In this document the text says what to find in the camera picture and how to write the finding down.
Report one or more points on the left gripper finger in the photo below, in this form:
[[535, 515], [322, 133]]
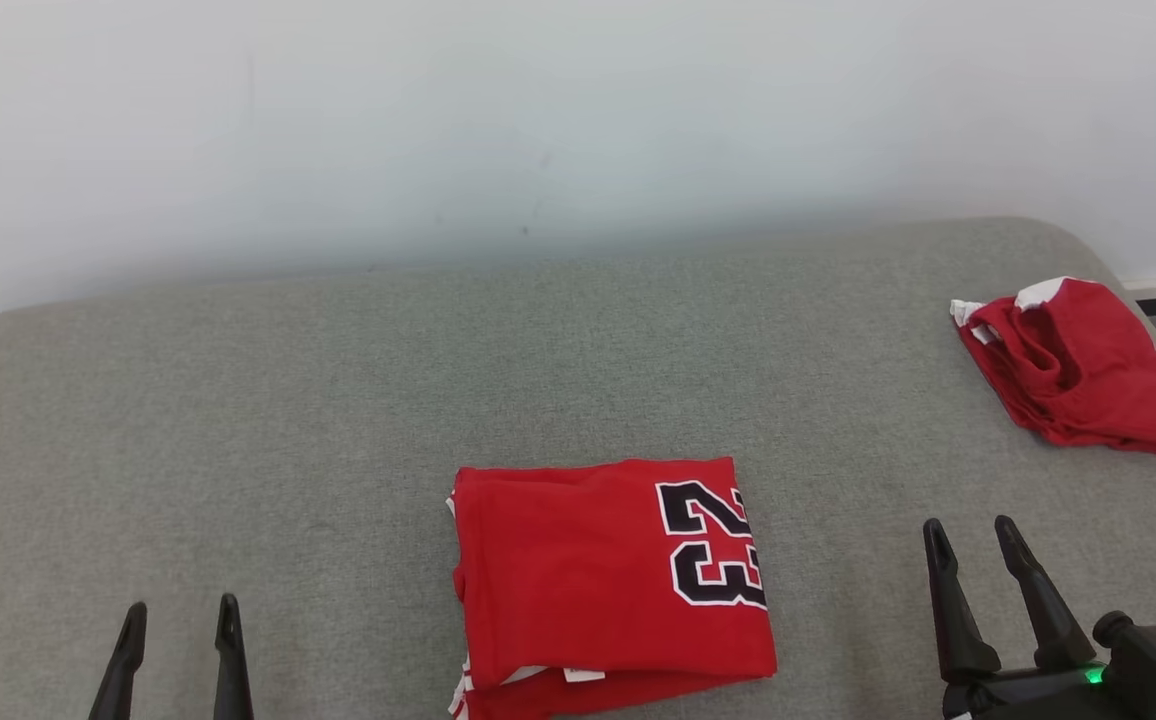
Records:
[[231, 670], [123, 670]]

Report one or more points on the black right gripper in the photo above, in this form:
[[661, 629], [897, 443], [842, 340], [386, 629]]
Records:
[[1028, 700]]

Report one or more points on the red shorts with white waistband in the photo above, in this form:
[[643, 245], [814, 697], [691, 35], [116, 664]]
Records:
[[1088, 380]]

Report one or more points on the red basketball jersey number 23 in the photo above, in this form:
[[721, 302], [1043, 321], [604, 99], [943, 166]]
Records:
[[578, 570]]

